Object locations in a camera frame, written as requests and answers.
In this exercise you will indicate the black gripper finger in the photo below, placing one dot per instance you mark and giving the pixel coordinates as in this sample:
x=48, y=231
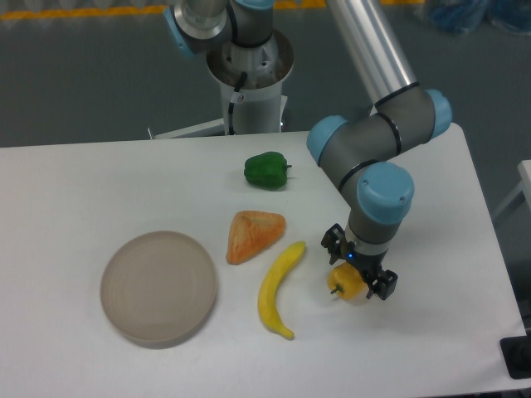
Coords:
x=381, y=284
x=332, y=241

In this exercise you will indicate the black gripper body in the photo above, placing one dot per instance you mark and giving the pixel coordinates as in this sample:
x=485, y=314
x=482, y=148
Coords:
x=369, y=266

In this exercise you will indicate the yellow bell pepper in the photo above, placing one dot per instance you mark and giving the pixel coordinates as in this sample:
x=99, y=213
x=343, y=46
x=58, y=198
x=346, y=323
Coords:
x=345, y=281

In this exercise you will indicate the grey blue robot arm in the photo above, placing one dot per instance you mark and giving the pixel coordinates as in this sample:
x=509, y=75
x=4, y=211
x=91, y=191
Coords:
x=356, y=157

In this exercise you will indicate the green bell pepper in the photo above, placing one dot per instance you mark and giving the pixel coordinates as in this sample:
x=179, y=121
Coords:
x=267, y=170

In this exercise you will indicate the yellow banana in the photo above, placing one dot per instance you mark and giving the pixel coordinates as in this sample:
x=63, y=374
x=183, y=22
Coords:
x=279, y=270

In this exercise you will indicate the orange triangular bread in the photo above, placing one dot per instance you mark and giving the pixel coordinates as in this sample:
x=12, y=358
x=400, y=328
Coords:
x=252, y=232

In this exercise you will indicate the black device at table edge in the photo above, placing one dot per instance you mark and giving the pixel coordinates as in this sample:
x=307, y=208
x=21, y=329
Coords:
x=516, y=353

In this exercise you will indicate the beige round plate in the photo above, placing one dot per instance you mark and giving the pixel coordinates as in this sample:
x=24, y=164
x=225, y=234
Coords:
x=158, y=289

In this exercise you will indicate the white furniture at right edge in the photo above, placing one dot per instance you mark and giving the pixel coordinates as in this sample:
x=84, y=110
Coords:
x=518, y=196

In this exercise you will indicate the blue plastic bags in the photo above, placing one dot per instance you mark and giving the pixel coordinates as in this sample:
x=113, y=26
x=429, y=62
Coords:
x=463, y=17

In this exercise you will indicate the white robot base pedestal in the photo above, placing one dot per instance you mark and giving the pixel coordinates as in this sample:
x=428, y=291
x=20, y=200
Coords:
x=250, y=82

